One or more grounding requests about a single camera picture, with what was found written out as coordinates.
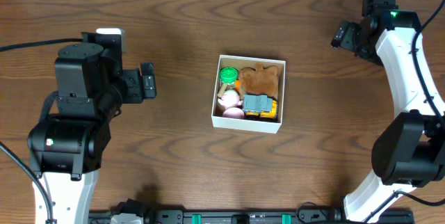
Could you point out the pink white plush toy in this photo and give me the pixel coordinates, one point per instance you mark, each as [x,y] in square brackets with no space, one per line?
[231,102]

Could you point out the pig face wooden rattle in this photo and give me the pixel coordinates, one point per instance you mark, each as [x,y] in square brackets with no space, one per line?
[222,89]

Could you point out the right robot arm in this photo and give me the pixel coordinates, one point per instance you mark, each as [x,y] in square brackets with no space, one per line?
[409,153]

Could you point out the green round toy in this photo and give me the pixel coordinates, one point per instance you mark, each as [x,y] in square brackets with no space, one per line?
[228,75]

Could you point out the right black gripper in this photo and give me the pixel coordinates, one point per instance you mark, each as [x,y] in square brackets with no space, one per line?
[340,35]

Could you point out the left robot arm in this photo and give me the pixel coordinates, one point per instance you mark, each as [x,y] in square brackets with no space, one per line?
[67,144]

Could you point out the white cardboard box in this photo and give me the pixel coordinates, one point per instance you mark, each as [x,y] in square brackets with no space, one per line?
[240,62]

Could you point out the grey yellow toy truck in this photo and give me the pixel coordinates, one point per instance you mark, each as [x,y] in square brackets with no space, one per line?
[260,107]

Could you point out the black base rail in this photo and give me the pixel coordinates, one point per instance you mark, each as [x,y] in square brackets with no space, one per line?
[132,211]

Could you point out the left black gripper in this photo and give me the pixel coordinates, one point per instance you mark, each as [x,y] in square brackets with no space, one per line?
[148,81]

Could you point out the brown plush toy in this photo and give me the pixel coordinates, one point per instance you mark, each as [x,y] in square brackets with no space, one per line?
[261,80]

